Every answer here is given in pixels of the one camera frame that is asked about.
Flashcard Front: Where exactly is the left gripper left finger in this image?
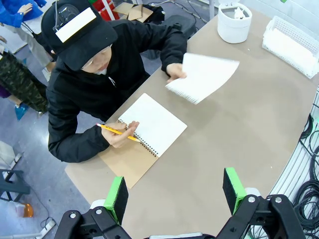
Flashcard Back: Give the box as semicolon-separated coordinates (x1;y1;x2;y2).
54;176;130;239

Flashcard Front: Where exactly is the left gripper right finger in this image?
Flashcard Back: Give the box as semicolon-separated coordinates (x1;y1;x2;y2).
216;167;308;239

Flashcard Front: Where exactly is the yellow pencil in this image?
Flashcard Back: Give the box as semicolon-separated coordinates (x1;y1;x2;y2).
96;123;142;143

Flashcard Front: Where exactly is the brown cover spiral notebook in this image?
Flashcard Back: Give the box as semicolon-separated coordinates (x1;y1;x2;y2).
98;93;188;189

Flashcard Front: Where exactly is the white spiral notebook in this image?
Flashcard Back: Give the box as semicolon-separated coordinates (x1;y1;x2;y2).
165;52;240;105

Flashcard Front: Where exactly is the white paper sheet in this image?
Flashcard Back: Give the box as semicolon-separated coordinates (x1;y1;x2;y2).
233;6;246;20

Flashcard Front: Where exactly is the person's left forearm black sleeve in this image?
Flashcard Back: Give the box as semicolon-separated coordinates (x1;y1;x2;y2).
149;32;187;73

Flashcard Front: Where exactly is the person's right forearm black sleeve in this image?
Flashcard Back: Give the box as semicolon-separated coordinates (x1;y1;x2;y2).
48;124;110;164

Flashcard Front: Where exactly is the person's right hand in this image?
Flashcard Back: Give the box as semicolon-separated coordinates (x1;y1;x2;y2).
101;121;140;149

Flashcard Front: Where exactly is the person's left hand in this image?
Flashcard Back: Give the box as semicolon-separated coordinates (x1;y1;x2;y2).
165;63;187;84

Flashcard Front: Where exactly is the white power strip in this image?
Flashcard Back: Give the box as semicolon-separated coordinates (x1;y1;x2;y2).
41;219;57;234

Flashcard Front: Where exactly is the orange translucent container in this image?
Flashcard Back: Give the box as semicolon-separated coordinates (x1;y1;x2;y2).
22;203;34;218

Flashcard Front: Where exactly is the grey step stool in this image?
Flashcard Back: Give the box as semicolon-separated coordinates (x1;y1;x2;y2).
0;169;31;202

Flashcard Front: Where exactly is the person in black jacket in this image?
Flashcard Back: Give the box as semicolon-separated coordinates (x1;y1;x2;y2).
41;0;187;164

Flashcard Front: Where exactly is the white paper stack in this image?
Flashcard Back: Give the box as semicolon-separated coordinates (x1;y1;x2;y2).
270;27;319;75

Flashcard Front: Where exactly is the black baseball cap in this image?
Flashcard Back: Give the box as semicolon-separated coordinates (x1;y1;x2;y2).
41;0;118;72

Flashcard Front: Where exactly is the white lidded trash can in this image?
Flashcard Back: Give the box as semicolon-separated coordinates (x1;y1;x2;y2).
217;0;253;44

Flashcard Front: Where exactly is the white perforated plastic basket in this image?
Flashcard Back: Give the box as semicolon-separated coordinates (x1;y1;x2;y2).
262;15;319;80

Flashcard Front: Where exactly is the black office chair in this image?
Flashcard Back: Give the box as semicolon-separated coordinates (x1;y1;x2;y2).
161;14;197;39

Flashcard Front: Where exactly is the flattened cardboard box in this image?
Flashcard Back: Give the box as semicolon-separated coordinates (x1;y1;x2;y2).
112;2;154;23

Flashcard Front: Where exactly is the black bag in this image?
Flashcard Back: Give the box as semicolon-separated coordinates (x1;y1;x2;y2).
147;3;165;24

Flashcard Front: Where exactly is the white cable tray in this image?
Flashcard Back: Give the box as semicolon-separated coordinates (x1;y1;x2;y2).
268;134;317;207

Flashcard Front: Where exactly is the black cable bundle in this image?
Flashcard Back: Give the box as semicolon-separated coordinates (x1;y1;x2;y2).
293;89;319;239

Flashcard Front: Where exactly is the white head-mounted camera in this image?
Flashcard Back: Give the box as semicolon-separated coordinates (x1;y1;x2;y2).
52;2;97;43

